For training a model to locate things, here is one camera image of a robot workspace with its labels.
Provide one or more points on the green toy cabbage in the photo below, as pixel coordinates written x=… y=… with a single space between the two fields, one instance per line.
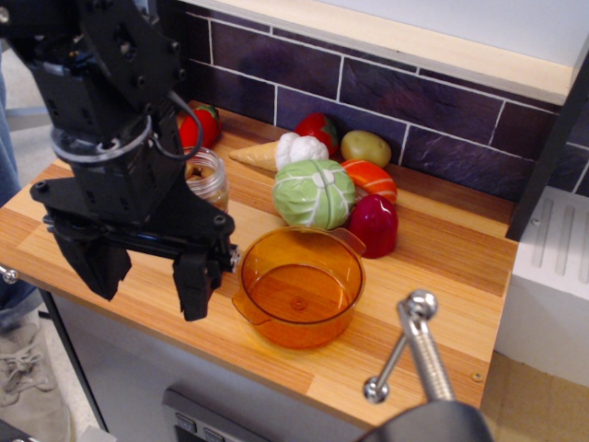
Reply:
x=314 y=193

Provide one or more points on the orange transparent pot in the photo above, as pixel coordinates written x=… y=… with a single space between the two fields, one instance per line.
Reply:
x=298 y=286

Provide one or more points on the grey sneaker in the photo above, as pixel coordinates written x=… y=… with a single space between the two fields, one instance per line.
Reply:
x=31 y=400

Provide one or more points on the orange salmon sushi toy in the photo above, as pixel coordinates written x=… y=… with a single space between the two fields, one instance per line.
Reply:
x=369 y=179

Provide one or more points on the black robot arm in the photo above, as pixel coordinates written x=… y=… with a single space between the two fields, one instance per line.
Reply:
x=107 y=74

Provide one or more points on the clear jar of almonds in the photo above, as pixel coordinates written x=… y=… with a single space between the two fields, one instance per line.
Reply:
x=205 y=176

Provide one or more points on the silver metal clamp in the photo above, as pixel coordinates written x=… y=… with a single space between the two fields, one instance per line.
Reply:
x=442 y=417

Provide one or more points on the magenta toy beet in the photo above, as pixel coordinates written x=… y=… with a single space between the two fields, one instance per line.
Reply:
x=374 y=221

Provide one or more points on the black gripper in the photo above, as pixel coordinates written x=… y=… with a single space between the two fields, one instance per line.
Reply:
x=129 y=193

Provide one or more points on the dark vertical frame post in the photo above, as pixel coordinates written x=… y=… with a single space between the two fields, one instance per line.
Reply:
x=551 y=151

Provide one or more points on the red toy chili pepper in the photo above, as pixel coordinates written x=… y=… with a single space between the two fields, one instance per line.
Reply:
x=189 y=131

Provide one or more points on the white ribbed appliance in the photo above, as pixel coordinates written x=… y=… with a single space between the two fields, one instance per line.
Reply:
x=545 y=318

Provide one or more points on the small metal knob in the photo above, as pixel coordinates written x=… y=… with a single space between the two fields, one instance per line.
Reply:
x=9 y=276

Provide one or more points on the yellow toy potato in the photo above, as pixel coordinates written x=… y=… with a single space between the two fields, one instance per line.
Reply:
x=360 y=144

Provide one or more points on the grey control panel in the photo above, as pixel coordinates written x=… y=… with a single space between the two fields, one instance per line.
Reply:
x=187 y=420

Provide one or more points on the red toy strawberry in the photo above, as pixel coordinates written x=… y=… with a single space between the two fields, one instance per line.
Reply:
x=320 y=126

